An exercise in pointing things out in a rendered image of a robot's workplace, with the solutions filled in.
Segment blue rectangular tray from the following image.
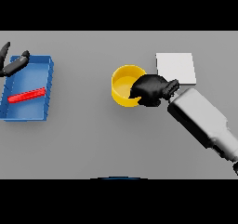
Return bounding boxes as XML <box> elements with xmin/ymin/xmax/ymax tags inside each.
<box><xmin>0</xmin><ymin>54</ymin><xmax>55</xmax><ymax>122</ymax></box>

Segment red beaker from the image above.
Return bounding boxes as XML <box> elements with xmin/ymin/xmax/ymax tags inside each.
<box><xmin>7</xmin><ymin>86</ymin><xmax>46</xmax><ymax>104</ymax></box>

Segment yellow bowl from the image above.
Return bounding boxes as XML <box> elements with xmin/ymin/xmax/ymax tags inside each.
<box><xmin>111</xmin><ymin>64</ymin><xmax>148</xmax><ymax>108</ymax></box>

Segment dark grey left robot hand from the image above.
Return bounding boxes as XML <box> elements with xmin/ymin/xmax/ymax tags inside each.
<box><xmin>0</xmin><ymin>41</ymin><xmax>31</xmax><ymax>78</ymax></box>

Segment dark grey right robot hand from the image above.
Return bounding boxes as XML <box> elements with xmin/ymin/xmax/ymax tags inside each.
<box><xmin>127</xmin><ymin>73</ymin><xmax>180</xmax><ymax>108</ymax></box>

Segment pale square measuring scale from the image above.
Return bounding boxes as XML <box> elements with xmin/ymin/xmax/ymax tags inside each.
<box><xmin>155</xmin><ymin>52</ymin><xmax>197</xmax><ymax>86</ymax></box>

